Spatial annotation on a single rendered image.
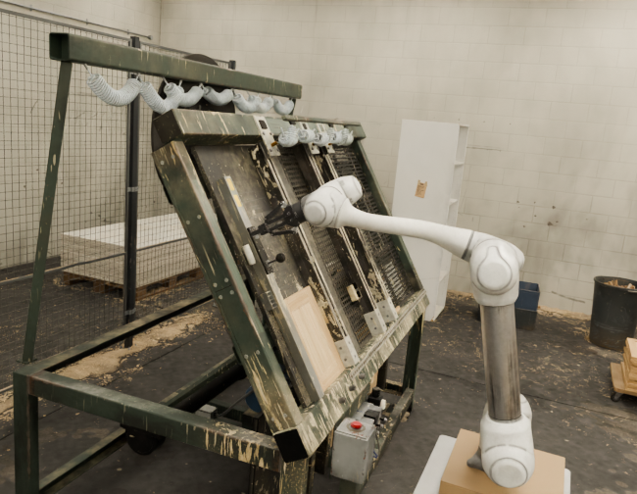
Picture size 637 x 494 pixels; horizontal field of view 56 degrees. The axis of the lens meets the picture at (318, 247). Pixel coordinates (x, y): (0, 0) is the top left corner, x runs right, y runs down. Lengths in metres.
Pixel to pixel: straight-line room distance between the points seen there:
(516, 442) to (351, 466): 0.57
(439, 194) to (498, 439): 4.43
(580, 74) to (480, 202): 1.78
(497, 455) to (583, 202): 5.73
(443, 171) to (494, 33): 2.08
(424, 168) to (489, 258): 4.48
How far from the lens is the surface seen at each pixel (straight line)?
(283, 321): 2.37
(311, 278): 2.68
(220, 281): 2.17
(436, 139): 6.19
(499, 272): 1.77
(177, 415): 2.50
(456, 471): 2.25
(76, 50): 2.52
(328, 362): 2.62
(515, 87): 7.51
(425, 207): 6.24
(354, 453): 2.16
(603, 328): 6.63
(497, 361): 1.91
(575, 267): 7.59
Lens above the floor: 1.96
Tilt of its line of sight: 12 degrees down
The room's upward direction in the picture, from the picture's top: 5 degrees clockwise
